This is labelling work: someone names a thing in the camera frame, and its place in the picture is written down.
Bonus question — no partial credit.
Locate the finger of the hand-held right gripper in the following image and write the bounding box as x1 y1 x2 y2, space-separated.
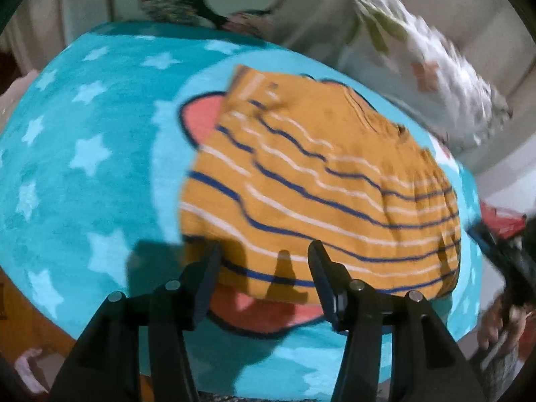
467 221 509 266

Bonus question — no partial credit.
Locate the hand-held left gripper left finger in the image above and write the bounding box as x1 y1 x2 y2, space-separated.
49 241 223 402

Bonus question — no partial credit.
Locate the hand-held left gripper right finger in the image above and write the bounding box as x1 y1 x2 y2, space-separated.
307 241 475 402

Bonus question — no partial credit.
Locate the orange striped sweater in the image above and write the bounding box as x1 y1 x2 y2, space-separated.
179 65 462 306

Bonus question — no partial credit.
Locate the person's right hand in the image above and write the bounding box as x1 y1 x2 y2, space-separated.
476 291 530 352

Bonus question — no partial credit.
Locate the red packet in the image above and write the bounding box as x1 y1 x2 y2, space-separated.
478 201 529 239

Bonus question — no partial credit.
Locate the teal star print blanket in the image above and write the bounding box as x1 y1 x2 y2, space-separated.
0 20 484 400

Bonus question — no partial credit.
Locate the white leaf print pillow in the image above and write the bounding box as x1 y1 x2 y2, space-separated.
335 0 514 156

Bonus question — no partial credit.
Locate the pink cloth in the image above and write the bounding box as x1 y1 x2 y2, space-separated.
14 347 53 395

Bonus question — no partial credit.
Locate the dark floral print pillow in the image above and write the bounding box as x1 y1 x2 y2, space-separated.
133 0 275 39

